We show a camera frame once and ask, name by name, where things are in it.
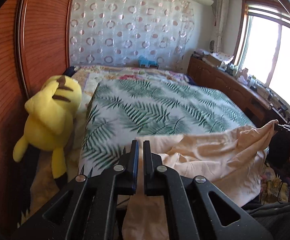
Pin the red-brown wooden wardrobe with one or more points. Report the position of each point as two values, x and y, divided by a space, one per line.
34 37

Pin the beige t-shirt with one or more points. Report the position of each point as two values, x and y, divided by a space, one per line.
232 160

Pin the window with wooden frame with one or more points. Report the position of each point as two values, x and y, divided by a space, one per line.
263 46

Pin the palm leaf print quilt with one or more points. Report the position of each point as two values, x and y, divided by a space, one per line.
121 110

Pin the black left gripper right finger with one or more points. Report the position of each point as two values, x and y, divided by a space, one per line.
196 208

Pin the circle pattern sheer curtain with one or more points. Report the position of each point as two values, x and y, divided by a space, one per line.
122 32

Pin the cardboard box on sideboard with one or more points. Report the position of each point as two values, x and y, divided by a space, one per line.
213 61

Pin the long wooden sideboard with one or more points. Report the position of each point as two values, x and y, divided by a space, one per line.
255 107

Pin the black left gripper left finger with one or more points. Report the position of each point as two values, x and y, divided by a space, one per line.
85 208

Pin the blue toy on bed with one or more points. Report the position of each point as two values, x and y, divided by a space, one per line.
143 62

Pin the yellow plush toy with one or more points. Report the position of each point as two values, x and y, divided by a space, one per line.
51 112

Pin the floral bed blanket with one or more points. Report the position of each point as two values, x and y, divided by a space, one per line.
89 77

